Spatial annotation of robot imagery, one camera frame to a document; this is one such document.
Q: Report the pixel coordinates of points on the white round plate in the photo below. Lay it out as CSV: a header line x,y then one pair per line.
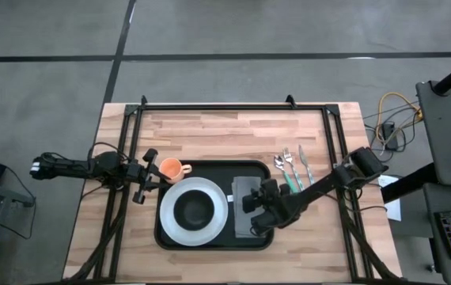
x,y
166,213

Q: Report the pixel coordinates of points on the black power adapter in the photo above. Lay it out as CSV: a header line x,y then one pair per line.
x,y
389,136

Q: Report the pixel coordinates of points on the white paper sheet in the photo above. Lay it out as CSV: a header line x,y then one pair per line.
x,y
393,210

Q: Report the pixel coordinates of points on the grey cloth napkin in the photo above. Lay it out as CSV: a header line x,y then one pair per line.
x,y
243,186

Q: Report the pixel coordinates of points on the grey side table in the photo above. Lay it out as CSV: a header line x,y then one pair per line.
x,y
0,192

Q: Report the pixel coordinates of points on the black plastic tray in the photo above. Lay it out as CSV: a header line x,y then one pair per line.
x,y
217,170

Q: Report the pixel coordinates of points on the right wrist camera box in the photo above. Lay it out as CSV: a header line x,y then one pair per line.
x,y
251,202

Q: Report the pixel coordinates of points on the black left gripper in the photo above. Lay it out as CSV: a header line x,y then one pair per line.
x,y
140,174

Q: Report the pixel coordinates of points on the black bowl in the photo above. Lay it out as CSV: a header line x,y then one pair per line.
x,y
194,210

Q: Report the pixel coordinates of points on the grey cart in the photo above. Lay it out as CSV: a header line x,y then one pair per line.
x,y
447,130

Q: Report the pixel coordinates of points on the black metal beam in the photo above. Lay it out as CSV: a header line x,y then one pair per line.
x,y
403,184

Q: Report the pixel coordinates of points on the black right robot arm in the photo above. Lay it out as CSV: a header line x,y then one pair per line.
x,y
328,182

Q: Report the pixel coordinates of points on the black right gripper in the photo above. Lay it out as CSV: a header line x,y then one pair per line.
x,y
279,206

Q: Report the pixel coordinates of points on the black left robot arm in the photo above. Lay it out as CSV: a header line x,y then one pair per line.
x,y
71,168

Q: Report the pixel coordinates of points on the grey desk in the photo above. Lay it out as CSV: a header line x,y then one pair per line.
x,y
433,198

